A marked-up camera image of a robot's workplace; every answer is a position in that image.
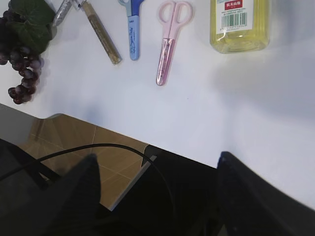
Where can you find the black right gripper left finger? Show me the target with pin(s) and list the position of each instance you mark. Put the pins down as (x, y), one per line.
(67, 208)

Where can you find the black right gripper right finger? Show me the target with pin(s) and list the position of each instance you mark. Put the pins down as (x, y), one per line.
(250, 206)

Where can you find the yellow tea bottle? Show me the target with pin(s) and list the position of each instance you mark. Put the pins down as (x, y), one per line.
(239, 25)

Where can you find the artificial purple grape bunch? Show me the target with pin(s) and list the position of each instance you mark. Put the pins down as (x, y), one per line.
(25, 32)

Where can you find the gold glitter pen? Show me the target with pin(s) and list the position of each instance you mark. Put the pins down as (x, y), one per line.
(101, 33)

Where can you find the silver glitter pen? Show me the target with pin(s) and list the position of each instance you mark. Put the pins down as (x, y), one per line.
(62, 12)

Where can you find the pink sheathed scissors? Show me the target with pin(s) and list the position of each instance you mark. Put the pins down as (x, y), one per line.
(172, 15)

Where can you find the blue sheathed scissors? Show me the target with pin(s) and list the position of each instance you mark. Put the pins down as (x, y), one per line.
(133, 18)

